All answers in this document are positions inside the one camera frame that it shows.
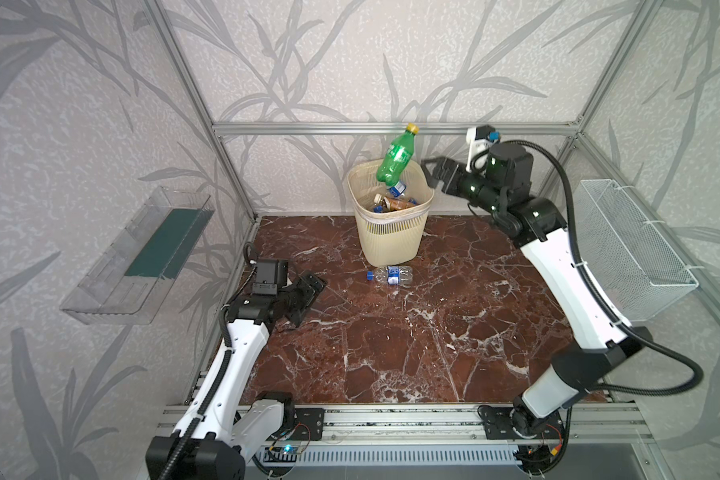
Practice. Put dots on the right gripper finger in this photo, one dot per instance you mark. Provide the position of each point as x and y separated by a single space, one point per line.
438 163
438 181

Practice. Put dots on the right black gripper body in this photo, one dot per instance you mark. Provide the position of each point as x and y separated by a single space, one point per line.
451 177

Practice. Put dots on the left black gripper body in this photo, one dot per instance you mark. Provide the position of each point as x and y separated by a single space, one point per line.
297 298

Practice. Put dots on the clear bottle blue label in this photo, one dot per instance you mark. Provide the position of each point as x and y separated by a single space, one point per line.
398 190

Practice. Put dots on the green bottle yellow cap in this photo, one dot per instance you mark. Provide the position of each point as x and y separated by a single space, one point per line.
397 157

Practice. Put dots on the small bottle blue cap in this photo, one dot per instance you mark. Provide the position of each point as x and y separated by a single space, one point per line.
392 275

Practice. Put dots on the brown Nescafe coffee bottle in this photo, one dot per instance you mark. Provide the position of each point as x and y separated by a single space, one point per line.
386 204

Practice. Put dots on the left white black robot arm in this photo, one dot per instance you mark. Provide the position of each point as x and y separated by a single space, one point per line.
213 440

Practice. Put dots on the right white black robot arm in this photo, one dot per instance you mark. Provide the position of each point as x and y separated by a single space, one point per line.
603 337

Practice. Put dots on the cream ribbed waste bin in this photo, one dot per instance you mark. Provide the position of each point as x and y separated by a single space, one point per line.
389 238

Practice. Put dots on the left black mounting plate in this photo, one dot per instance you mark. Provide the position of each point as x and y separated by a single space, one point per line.
307 424

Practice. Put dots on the black mounting plate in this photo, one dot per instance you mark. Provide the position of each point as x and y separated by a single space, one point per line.
515 423
307 424

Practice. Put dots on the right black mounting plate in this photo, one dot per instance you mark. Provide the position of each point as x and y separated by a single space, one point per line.
515 423

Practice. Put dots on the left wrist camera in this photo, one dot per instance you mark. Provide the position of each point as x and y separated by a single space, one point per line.
270 277

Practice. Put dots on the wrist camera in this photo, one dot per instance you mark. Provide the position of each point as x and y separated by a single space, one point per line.
502 163
270 277

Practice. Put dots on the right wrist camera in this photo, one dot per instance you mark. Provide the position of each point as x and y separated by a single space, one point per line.
502 163

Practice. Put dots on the aluminium frame bar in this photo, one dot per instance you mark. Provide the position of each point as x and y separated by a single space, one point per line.
229 129

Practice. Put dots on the clear plastic wall tray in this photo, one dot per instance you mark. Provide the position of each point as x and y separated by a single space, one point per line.
133 277

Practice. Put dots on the white wire mesh basket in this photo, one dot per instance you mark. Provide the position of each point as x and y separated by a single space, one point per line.
633 263

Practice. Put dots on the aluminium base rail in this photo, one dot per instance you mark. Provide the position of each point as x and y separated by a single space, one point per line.
431 434

